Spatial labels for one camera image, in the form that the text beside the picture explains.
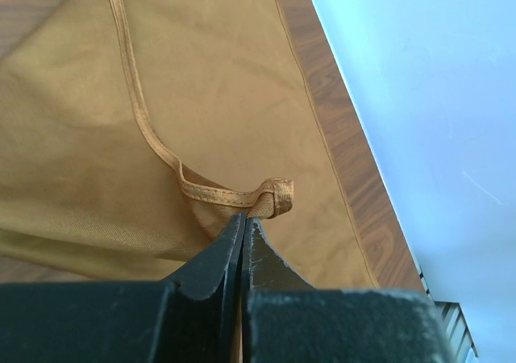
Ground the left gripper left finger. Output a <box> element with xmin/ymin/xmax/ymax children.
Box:
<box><xmin>1</xmin><ymin>215</ymin><xmax>246</xmax><ymax>362</ymax></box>

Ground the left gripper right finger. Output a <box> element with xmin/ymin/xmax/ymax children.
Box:
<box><xmin>243</xmin><ymin>219</ymin><xmax>455</xmax><ymax>362</ymax></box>

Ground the orange cloth napkin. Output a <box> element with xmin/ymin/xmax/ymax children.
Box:
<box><xmin>1</xmin><ymin>0</ymin><xmax>377</xmax><ymax>288</ymax></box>

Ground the aluminium frame rail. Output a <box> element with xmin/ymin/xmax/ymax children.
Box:
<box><xmin>418</xmin><ymin>269</ymin><xmax>479</xmax><ymax>363</ymax></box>

